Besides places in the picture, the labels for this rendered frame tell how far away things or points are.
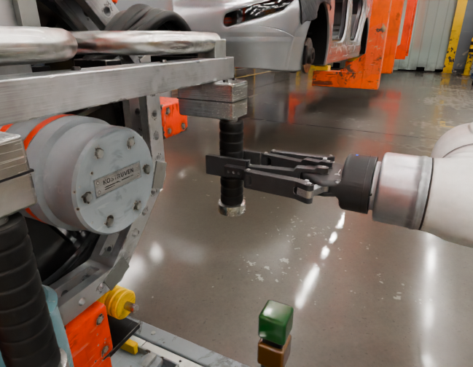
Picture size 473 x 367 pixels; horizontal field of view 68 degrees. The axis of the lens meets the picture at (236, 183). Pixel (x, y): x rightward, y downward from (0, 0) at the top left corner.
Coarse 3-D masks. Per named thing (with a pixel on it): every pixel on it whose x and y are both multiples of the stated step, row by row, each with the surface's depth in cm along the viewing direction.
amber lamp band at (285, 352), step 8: (288, 336) 50; (264, 344) 49; (288, 344) 49; (264, 352) 49; (272, 352) 48; (280, 352) 48; (288, 352) 50; (264, 360) 50; (272, 360) 49; (280, 360) 48
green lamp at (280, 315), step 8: (272, 304) 49; (280, 304) 49; (264, 312) 48; (272, 312) 48; (280, 312) 48; (288, 312) 48; (264, 320) 47; (272, 320) 46; (280, 320) 46; (288, 320) 47; (264, 328) 47; (272, 328) 47; (280, 328) 46; (288, 328) 47; (264, 336) 48; (272, 336) 47; (280, 336) 47; (280, 344) 47
